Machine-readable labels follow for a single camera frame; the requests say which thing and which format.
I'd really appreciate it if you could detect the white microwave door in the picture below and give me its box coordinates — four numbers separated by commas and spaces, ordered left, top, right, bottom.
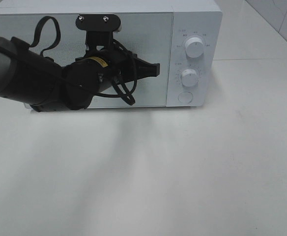
0, 13, 172, 107

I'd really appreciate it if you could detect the white timer knob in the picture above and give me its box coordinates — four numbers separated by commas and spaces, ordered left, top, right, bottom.
181, 69, 199, 87

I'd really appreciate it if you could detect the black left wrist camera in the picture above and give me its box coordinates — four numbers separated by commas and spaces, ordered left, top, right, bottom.
75, 14, 121, 32

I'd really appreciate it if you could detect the round white door button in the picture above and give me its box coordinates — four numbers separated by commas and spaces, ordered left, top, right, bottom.
178, 92, 193, 104

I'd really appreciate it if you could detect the upper white power knob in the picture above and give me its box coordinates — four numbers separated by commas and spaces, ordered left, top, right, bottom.
184, 35, 204, 59

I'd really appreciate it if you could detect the white microwave oven body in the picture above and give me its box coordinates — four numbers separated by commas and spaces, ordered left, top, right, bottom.
0, 0, 223, 107

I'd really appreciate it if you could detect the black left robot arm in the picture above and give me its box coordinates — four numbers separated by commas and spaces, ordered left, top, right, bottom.
0, 33, 160, 112

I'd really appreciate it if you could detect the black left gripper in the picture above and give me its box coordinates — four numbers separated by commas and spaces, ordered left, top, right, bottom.
74, 31, 160, 93

